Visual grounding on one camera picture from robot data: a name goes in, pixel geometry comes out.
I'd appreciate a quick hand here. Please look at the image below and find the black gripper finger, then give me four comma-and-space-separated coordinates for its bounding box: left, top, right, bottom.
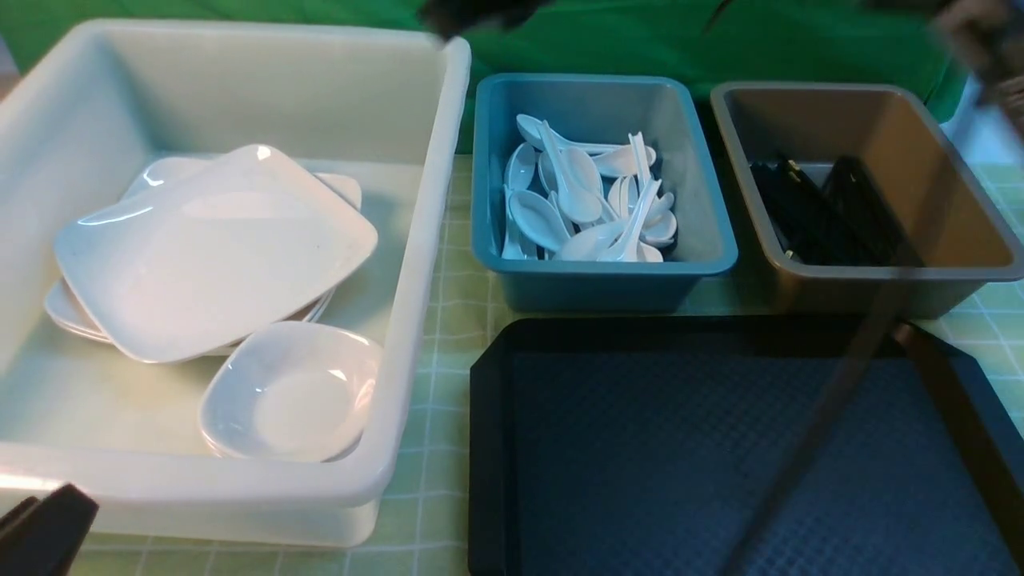
1, 484, 99, 575

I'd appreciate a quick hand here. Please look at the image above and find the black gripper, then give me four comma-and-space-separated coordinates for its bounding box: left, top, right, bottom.
420, 1, 552, 39

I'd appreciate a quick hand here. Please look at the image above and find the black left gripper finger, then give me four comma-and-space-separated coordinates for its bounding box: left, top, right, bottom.
0, 496, 40, 533

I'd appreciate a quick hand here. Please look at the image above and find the white ceramic soup spoon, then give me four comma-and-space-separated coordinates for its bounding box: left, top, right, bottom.
538, 120, 602, 225

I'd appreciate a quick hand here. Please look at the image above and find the white bowl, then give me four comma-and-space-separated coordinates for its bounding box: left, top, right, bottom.
198, 321, 383, 462

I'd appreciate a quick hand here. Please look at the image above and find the large white square plate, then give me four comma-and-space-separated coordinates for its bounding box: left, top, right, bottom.
54, 145, 379, 363

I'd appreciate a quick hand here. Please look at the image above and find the top white plate in tub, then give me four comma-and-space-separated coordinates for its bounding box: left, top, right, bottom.
44, 156, 362, 345

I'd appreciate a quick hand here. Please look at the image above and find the white spoon top of pile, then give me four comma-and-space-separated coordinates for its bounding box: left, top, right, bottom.
515, 114, 621, 154

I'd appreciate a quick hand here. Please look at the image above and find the white spoon of pile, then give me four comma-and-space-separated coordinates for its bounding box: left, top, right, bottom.
509, 190, 570, 253
595, 179, 662, 262
515, 114, 621, 154

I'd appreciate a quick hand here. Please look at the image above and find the white spoon left of pile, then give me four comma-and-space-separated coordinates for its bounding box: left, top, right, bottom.
509, 190, 570, 253

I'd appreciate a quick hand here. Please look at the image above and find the teal plastic bin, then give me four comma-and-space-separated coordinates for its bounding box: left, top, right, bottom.
470, 73, 738, 313

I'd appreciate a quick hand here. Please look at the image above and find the white spoon front of pile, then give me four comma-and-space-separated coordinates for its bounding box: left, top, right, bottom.
595, 179, 662, 262

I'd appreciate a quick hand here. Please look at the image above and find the large white plastic tub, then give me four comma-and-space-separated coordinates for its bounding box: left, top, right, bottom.
2, 19, 471, 547

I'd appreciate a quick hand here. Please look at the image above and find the green checkered tablecloth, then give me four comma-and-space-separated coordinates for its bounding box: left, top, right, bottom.
70, 160, 1022, 575

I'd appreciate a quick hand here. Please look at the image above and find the pile of black chopsticks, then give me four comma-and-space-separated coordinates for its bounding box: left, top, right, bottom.
750, 154, 924, 268

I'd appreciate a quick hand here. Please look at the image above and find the brown plastic bin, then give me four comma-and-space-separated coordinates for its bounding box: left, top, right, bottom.
710, 82, 1023, 318

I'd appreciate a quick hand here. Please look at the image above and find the black serving tray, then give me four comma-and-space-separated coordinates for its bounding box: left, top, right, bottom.
467, 316, 1022, 575

